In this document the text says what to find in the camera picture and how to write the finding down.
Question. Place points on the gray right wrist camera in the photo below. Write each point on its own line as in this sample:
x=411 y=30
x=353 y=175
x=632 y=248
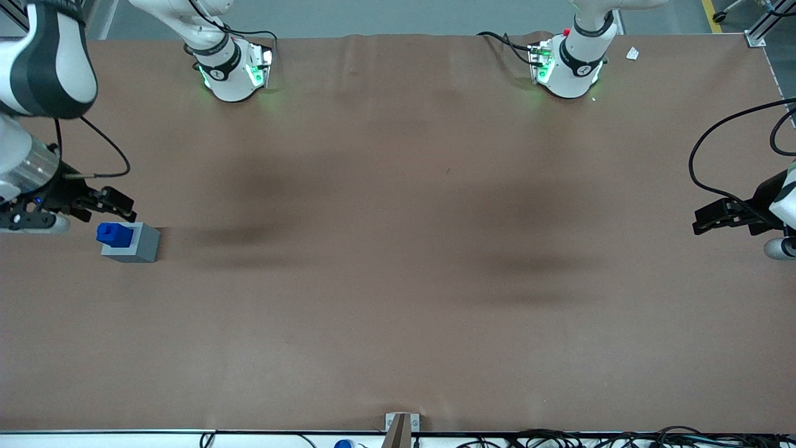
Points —
x=59 y=224

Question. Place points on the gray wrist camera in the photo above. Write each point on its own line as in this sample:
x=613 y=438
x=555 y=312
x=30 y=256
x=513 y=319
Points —
x=777 y=249
x=59 y=224

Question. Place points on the gray square base block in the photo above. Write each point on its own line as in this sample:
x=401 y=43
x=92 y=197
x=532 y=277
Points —
x=148 y=244

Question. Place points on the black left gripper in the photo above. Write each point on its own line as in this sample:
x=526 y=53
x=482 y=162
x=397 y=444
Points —
x=763 y=198

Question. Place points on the black caster wheel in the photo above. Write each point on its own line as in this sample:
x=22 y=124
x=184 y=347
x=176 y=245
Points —
x=719 y=17

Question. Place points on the blue plastic part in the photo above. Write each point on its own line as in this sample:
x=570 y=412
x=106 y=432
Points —
x=115 y=235

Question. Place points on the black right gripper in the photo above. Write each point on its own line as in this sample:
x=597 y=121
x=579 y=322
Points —
x=64 y=191

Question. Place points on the blue round cap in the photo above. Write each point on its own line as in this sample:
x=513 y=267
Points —
x=343 y=444

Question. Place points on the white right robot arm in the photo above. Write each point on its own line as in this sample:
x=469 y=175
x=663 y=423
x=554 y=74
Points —
x=56 y=62

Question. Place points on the white paper scrap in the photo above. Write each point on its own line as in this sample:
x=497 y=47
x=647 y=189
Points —
x=632 y=54

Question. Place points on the gray camera mount bracket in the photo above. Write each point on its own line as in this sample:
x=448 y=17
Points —
x=401 y=432

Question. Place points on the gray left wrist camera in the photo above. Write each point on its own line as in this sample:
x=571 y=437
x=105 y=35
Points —
x=777 y=249

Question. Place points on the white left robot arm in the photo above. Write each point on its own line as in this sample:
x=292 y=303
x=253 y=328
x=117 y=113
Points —
x=572 y=74

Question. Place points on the brown table mat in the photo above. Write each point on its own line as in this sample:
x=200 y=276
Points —
x=398 y=249

